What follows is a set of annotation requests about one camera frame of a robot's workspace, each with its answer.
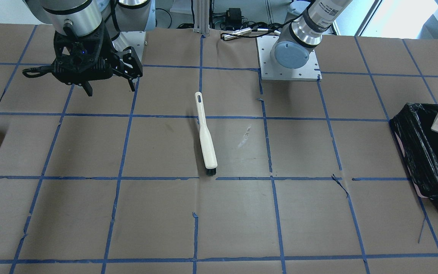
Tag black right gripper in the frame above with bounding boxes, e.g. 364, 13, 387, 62
22, 29, 143, 97

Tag beige hand brush black bristles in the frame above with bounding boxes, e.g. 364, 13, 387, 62
194, 92, 218, 177

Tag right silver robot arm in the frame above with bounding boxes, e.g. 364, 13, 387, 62
22, 0, 156, 96

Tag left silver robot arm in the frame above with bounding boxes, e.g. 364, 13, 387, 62
270, 0, 351, 69

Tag bin with black bag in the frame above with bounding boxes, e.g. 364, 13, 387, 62
389, 103, 438, 209

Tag black power adapter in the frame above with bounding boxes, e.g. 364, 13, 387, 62
225, 8, 243, 29

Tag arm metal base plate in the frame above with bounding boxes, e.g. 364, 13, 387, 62
257, 36, 322, 81
112, 31, 146, 59

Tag aluminium frame post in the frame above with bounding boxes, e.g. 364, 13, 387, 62
191, 0, 212, 37

